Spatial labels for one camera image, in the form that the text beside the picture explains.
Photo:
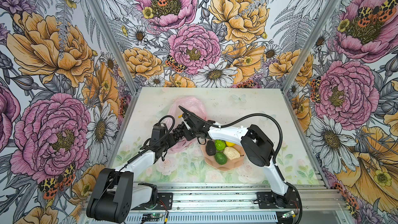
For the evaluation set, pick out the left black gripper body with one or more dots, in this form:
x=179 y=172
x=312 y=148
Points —
x=168 y=142

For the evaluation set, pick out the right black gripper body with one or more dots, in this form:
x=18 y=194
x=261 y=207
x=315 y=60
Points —
x=191 y=132

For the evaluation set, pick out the pink plastic bag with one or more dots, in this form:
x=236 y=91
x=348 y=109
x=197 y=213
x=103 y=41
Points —
x=192 y=104

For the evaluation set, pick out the dark brown fake avocado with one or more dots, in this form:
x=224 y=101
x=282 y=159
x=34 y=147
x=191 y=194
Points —
x=210 y=148

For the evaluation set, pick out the green fake lime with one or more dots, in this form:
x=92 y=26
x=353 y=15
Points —
x=220 y=145

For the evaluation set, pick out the yellow fake lemon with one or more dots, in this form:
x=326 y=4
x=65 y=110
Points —
x=229 y=144

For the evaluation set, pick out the dark green fake avocado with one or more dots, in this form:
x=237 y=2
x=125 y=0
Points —
x=220 y=158

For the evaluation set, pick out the beige fake garlic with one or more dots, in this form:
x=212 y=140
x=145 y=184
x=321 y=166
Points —
x=231 y=153

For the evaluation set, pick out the pink faceted plastic bowl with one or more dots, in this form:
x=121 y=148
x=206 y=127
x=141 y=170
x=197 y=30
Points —
x=230 y=165

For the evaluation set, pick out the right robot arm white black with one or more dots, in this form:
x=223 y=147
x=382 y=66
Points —
x=259 y=149

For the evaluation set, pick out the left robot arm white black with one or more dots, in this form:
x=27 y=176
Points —
x=115 y=192

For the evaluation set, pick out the dark fake grape bunch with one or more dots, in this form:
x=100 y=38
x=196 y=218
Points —
x=178 y=132

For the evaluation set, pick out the green circuit board left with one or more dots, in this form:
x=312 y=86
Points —
x=152 y=217

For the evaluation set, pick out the green circuit board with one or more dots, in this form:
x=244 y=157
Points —
x=152 y=217
x=289 y=214

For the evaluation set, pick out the green circuit board right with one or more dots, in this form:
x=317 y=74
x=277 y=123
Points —
x=289 y=214

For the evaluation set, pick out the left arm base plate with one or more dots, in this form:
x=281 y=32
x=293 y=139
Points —
x=164 y=202

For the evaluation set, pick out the left aluminium corner post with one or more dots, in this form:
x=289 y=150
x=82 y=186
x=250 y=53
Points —
x=97 y=12

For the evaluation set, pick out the aluminium corner post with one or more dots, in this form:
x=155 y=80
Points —
x=97 y=12
x=305 y=51

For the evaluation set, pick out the aluminium frame rail front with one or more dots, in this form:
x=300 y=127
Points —
x=214 y=198

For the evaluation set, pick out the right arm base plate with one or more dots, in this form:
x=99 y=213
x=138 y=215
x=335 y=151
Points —
x=270 y=200

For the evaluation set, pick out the white slotted cable duct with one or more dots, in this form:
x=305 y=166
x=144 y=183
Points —
x=210 y=218

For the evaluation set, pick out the right aluminium corner post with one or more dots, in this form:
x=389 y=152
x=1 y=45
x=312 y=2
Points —
x=305 y=51

